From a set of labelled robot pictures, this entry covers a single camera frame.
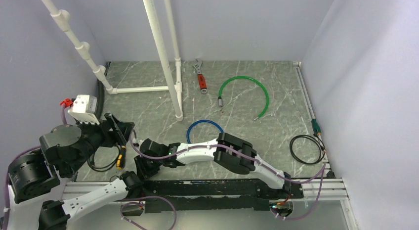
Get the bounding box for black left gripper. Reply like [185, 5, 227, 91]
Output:
[66, 111, 135, 174]

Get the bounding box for blue cable lock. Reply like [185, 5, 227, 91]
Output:
[186, 119, 224, 144]

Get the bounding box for green cable lock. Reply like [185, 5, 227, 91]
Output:
[217, 76, 270, 121]

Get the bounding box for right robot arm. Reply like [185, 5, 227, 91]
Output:
[129, 132, 292, 198]

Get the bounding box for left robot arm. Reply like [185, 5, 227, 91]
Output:
[1, 113, 142, 230]

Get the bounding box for black foam tube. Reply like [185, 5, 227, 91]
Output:
[77, 79, 106, 125]

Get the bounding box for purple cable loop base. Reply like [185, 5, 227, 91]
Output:
[120, 195, 177, 230]

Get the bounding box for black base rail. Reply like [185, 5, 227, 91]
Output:
[125, 179, 304, 213]

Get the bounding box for black coiled cable left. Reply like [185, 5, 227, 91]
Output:
[86, 144, 123, 173]

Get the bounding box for black coiled cable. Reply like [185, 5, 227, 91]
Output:
[86, 144, 123, 173]
[289, 134, 327, 165]

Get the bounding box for white pvc pipe frame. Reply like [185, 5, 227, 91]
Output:
[41, 0, 184, 121]

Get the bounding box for red handled adjustable wrench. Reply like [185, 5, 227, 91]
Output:
[193, 58, 208, 94]

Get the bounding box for black coiled cable right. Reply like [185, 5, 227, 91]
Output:
[289, 134, 327, 165]

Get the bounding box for green handled screwdriver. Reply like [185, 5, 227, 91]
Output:
[311, 119, 321, 136]

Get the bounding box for aluminium frame rail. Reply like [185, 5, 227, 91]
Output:
[60, 178, 349, 205]

